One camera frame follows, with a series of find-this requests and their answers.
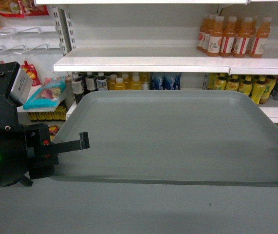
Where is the white wire hook upper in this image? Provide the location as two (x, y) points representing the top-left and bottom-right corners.
(0, 26), (43, 39)

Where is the silver grey rectangular tray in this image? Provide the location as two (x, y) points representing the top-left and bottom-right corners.
(52, 90), (278, 187)

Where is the orange juice bottle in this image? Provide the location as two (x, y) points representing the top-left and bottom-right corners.
(206, 16), (224, 57)
(249, 17), (272, 58)

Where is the orange juice bottle front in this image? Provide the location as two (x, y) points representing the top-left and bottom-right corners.
(206, 16), (224, 57)

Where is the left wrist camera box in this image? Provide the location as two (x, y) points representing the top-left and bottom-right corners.
(9, 68), (33, 107)

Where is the orange juice bottle right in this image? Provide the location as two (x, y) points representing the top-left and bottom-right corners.
(249, 17), (272, 58)

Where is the red snack bag top left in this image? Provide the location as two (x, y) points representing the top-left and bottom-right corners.
(0, 0), (24, 18)

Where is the white wire hook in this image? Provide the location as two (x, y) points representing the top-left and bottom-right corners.
(0, 26), (43, 39)
(0, 43), (50, 59)

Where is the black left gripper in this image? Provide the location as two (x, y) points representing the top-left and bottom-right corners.
(19, 123), (90, 187)

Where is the teal snack bag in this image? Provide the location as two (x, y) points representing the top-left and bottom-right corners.
(23, 77), (67, 110)

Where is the white wire hook lower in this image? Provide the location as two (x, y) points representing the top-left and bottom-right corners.
(0, 43), (50, 59)

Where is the white metal shelf unit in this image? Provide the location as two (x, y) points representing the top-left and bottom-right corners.
(0, 0), (278, 132)

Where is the red yellow hanging snack bag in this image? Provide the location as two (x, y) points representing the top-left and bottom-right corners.
(21, 60), (41, 86)

